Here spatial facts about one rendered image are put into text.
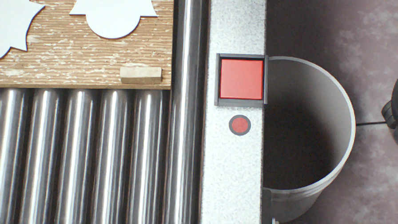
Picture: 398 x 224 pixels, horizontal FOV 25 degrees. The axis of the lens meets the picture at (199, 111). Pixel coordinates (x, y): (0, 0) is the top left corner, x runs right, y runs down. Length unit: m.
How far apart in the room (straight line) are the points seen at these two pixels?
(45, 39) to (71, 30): 0.04
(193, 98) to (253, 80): 0.09
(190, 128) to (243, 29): 0.17
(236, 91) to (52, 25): 0.28
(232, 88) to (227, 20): 0.11
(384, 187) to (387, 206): 0.05
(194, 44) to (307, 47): 1.04
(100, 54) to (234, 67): 0.19
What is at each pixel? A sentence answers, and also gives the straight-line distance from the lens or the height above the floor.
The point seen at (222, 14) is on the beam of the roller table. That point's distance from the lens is 1.34.
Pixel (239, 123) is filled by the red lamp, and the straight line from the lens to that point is 1.27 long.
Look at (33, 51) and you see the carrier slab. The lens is 1.31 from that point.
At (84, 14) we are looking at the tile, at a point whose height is 0.94.
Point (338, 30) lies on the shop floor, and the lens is 2.36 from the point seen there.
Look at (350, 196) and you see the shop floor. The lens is 2.21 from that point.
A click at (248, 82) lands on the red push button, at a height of 0.93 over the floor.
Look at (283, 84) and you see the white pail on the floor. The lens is 2.02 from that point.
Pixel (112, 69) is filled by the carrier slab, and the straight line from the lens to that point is 1.28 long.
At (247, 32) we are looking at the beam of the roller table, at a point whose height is 0.92.
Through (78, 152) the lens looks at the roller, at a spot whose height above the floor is 0.92.
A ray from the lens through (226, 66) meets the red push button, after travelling 1.29.
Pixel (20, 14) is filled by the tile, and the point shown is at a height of 0.94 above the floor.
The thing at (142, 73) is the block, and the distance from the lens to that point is 1.25.
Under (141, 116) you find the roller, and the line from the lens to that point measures 1.27.
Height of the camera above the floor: 2.11
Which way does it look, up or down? 70 degrees down
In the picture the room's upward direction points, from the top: 3 degrees counter-clockwise
